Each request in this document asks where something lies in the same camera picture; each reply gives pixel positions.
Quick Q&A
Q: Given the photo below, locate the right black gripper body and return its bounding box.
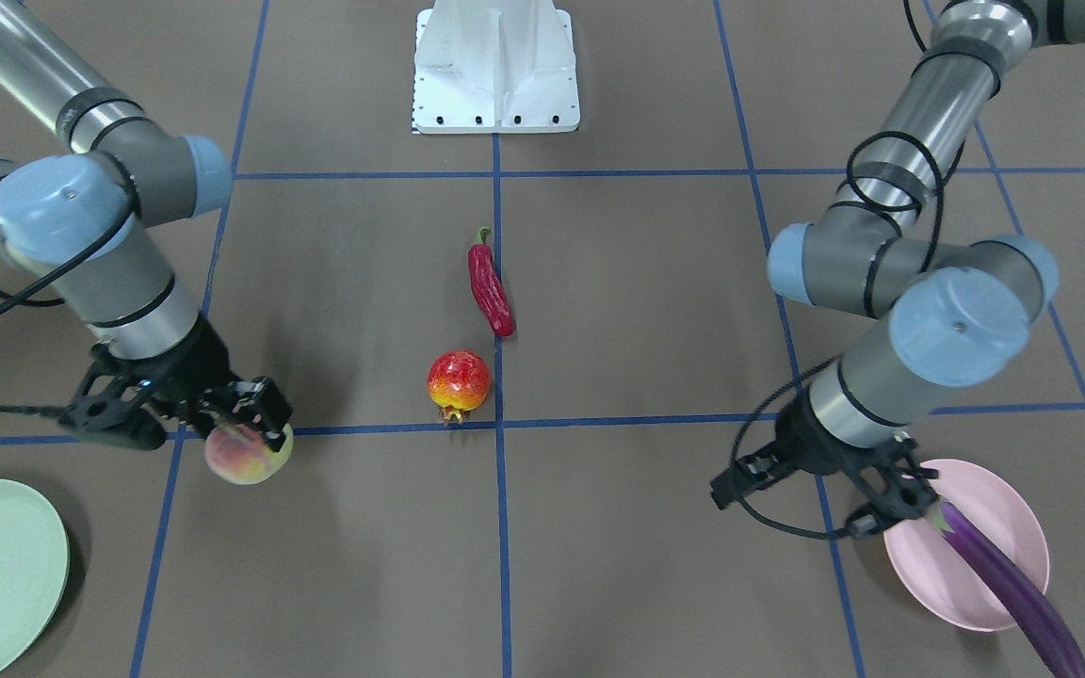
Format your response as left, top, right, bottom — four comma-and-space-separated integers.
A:
60, 316, 250, 451

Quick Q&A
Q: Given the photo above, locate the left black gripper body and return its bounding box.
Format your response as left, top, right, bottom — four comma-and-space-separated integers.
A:
710, 394, 940, 538

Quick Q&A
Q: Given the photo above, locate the peach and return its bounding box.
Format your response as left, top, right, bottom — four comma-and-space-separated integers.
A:
203, 425, 294, 486

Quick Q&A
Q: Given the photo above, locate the red pomegranate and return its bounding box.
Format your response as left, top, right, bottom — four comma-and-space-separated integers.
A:
426, 350, 494, 425

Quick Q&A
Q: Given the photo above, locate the purple eggplant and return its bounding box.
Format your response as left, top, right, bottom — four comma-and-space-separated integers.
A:
929, 499, 1085, 677

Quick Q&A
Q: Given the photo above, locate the red chili pepper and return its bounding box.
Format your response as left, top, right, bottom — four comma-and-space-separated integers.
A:
465, 226, 516, 338

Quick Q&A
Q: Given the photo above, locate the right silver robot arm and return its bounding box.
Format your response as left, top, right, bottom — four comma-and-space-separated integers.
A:
0, 1, 293, 460

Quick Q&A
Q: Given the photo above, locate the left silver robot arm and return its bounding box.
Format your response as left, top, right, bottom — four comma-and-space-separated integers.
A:
710, 1, 1085, 541

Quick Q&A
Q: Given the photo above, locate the pink plate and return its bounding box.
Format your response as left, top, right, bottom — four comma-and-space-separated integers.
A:
883, 459, 1052, 632

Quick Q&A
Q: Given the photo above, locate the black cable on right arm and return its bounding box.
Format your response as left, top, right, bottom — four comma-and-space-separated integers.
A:
0, 174, 138, 415

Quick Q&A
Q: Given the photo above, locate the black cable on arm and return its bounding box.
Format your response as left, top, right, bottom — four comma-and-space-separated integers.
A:
729, 130, 947, 542
0, 174, 138, 415

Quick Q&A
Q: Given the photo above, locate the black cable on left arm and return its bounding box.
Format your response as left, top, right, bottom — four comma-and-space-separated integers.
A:
729, 130, 947, 542

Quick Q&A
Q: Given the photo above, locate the white pedestal base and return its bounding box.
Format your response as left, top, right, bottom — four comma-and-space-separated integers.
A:
411, 1, 580, 135

